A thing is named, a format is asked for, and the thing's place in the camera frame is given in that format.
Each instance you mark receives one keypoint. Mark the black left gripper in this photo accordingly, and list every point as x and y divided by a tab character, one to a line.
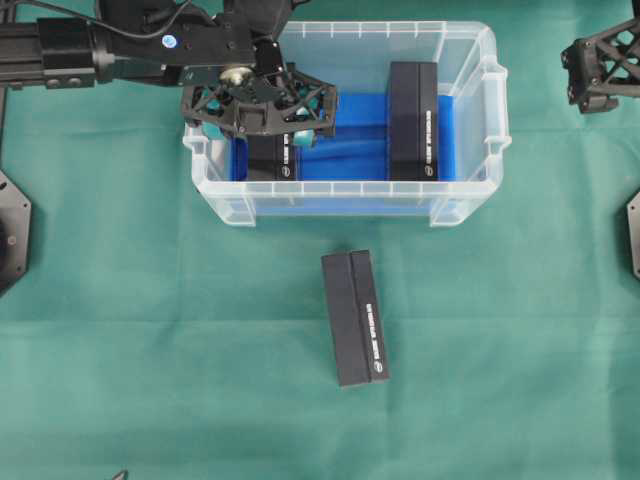
244	105

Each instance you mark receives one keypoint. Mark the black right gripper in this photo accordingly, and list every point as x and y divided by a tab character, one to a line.
603	67

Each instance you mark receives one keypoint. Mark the black RealSense box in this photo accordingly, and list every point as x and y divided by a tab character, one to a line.
354	318
272	158
413	129

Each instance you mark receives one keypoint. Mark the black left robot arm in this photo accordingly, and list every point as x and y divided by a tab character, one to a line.
229	65

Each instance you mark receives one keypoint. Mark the black right robot arm base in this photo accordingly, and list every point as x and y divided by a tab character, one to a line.
633	220

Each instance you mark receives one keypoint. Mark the black left robot arm base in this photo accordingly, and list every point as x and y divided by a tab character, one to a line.
15	230

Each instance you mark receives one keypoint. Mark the blue cloth case liner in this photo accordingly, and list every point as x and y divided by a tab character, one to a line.
348	174

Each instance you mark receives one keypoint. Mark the clear plastic storage case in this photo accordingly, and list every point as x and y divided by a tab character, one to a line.
356	58

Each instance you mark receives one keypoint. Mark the green table cloth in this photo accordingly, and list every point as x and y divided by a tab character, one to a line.
149	336

